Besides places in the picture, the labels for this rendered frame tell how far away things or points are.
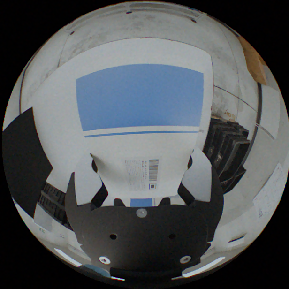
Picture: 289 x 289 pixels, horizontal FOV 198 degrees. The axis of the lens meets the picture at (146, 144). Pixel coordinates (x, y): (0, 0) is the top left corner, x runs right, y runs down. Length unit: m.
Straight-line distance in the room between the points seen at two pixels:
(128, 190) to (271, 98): 2.57
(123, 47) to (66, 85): 0.14
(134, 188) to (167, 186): 0.05
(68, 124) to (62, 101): 0.06
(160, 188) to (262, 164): 2.56
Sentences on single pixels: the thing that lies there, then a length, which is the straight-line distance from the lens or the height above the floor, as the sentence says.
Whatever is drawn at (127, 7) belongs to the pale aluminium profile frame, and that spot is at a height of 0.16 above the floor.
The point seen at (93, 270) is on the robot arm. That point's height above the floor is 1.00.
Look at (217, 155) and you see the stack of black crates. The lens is 0.72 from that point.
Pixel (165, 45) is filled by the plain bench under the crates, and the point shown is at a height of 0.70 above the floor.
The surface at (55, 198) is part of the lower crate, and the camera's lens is 0.70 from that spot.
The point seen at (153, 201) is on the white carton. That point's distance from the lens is 0.26.
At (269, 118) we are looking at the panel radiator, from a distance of 2.43.
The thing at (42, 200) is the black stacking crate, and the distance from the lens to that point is 0.78.
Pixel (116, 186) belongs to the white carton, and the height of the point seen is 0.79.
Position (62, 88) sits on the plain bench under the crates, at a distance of 0.25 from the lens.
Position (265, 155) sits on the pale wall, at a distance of 2.57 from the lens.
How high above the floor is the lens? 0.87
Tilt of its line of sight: 58 degrees down
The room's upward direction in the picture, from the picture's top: 175 degrees clockwise
